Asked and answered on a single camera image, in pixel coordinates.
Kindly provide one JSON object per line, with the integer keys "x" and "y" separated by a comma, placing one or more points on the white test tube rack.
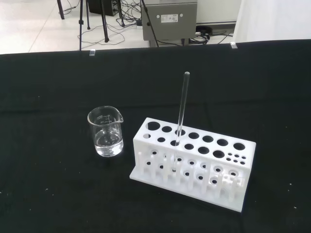
{"x": 218, "y": 157}

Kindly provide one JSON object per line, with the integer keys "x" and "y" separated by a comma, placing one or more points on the clear glass beaker with water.
{"x": 107, "y": 143}

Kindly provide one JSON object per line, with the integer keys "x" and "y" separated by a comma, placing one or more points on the clear cloth clip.
{"x": 92, "y": 53}
{"x": 233, "y": 45}

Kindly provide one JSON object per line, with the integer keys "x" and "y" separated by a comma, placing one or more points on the grey metal cabinet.
{"x": 170, "y": 26}

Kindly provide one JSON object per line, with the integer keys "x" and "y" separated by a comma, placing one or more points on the black tripod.
{"x": 105, "y": 26}

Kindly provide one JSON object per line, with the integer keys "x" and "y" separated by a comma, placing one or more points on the black table cloth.
{"x": 73, "y": 189}

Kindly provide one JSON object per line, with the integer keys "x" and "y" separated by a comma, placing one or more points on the black equipment case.
{"x": 102, "y": 7}

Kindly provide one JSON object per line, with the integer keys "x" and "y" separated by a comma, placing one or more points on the pale board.
{"x": 272, "y": 19}

